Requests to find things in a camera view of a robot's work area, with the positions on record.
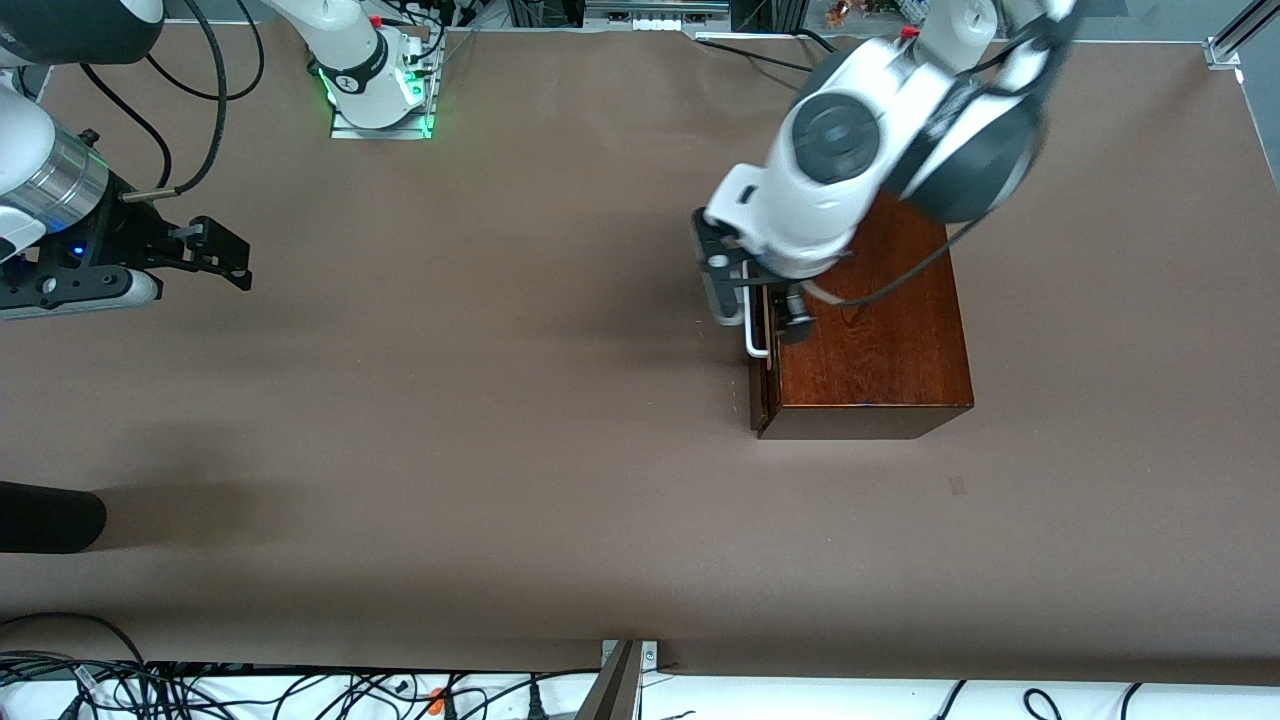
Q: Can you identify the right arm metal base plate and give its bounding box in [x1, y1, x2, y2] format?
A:
[330, 40, 438, 141]

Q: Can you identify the wooden drawer with white handle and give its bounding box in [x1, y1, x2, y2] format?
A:
[743, 285, 782, 433]

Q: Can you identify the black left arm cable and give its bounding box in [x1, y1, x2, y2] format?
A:
[805, 215, 986, 308]

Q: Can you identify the dark camera stand post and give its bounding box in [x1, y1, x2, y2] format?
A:
[575, 640, 643, 720]

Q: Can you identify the black cable on table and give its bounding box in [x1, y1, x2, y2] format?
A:
[695, 28, 836, 73]

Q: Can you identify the long black floor cable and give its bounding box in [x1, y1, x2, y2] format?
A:
[150, 668, 601, 720]

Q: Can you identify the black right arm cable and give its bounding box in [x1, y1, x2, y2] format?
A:
[80, 0, 266, 203]

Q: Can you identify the black cylinder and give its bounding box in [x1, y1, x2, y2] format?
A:
[0, 481, 107, 554]

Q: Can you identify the large black cable loop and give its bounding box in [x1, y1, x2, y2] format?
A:
[0, 612, 151, 691]

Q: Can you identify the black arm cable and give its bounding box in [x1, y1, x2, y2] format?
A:
[80, 0, 266, 203]
[805, 215, 986, 308]

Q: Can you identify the aluminium frame profile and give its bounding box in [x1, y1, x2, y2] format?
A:
[1205, 0, 1280, 71]

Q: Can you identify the dark wooden drawer cabinet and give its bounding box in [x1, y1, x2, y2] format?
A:
[757, 195, 975, 441]

